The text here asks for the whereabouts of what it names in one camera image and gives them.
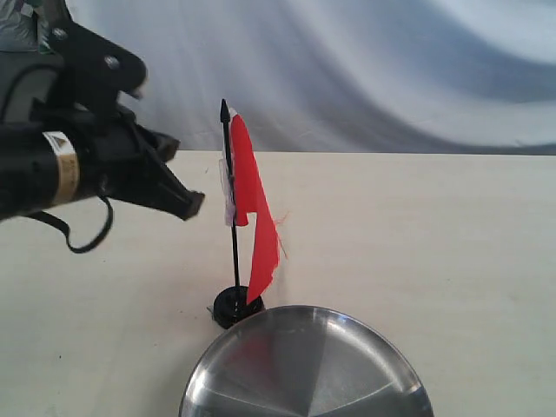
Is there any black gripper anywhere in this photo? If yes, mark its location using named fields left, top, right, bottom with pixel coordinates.
left=71, top=110, right=205, bottom=221

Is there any red flag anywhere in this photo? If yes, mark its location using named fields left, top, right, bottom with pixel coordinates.
left=220, top=100, right=282, bottom=304

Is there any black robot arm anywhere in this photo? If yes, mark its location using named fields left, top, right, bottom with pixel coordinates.
left=1, top=109, right=205, bottom=221

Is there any black round flag base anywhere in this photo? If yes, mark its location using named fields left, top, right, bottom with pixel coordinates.
left=212, top=286, right=265, bottom=329

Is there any white backdrop cloth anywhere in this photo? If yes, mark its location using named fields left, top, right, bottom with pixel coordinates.
left=69, top=1, right=555, bottom=155

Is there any white sack in background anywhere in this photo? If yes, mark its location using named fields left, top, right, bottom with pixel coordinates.
left=1, top=0, right=51, bottom=54

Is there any round steel plate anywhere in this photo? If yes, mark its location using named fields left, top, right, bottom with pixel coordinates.
left=178, top=305, right=434, bottom=416

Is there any black cable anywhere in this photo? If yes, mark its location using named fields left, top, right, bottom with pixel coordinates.
left=0, top=64, right=115, bottom=255

